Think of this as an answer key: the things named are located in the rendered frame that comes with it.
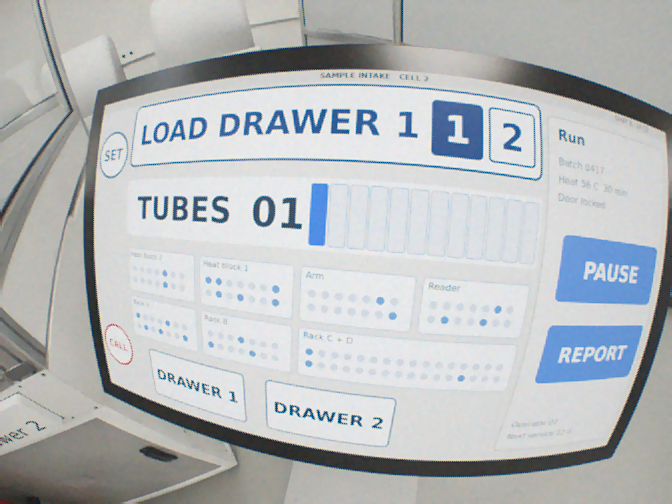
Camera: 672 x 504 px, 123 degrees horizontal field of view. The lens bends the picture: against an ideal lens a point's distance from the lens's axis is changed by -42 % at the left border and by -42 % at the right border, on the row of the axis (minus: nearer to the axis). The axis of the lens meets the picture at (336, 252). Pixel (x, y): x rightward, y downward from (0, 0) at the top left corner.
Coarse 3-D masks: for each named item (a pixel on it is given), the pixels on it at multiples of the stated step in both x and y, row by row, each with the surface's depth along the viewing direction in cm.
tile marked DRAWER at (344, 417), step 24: (264, 384) 21; (288, 384) 20; (288, 408) 21; (312, 408) 20; (336, 408) 20; (360, 408) 20; (384, 408) 19; (288, 432) 21; (312, 432) 21; (336, 432) 20; (360, 432) 20; (384, 432) 20
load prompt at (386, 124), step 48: (192, 96) 19; (240, 96) 19; (288, 96) 18; (336, 96) 18; (384, 96) 17; (432, 96) 17; (480, 96) 16; (144, 144) 20; (192, 144) 20; (240, 144) 19; (288, 144) 19; (336, 144) 18; (384, 144) 18; (432, 144) 17; (480, 144) 17; (528, 144) 16
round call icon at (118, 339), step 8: (104, 320) 23; (104, 328) 23; (112, 328) 23; (120, 328) 23; (128, 328) 23; (104, 336) 24; (112, 336) 23; (120, 336) 23; (128, 336) 23; (112, 344) 23; (120, 344) 23; (128, 344) 23; (112, 352) 24; (120, 352) 23; (128, 352) 23; (112, 360) 24; (120, 360) 23; (128, 360) 23; (136, 368) 23
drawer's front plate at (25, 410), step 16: (16, 400) 25; (0, 416) 23; (16, 416) 25; (32, 416) 27; (48, 416) 30; (0, 432) 24; (16, 432) 26; (32, 432) 29; (48, 432) 31; (0, 448) 25
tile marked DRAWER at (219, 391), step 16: (160, 352) 22; (160, 368) 22; (176, 368) 22; (192, 368) 22; (208, 368) 21; (160, 384) 23; (176, 384) 22; (192, 384) 22; (208, 384) 22; (224, 384) 21; (240, 384) 21; (176, 400) 23; (192, 400) 22; (208, 400) 22; (224, 400) 22; (240, 400) 21; (224, 416) 22; (240, 416) 22
